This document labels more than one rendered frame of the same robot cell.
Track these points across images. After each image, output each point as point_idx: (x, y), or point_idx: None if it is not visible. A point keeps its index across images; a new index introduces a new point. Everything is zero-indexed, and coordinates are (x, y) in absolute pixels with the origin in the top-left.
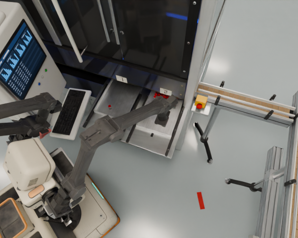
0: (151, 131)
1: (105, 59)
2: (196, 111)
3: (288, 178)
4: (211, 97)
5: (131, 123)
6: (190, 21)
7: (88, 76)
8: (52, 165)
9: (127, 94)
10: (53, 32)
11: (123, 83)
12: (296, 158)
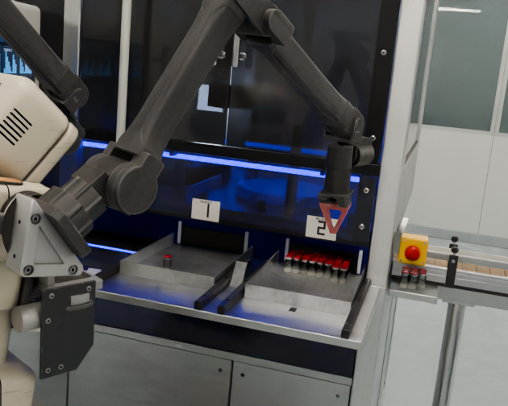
0: (289, 304)
1: (181, 145)
2: (403, 291)
3: None
4: (435, 266)
5: (297, 61)
6: (387, 1)
7: (102, 241)
8: (72, 126)
9: (213, 261)
10: None
11: (197, 249)
12: None
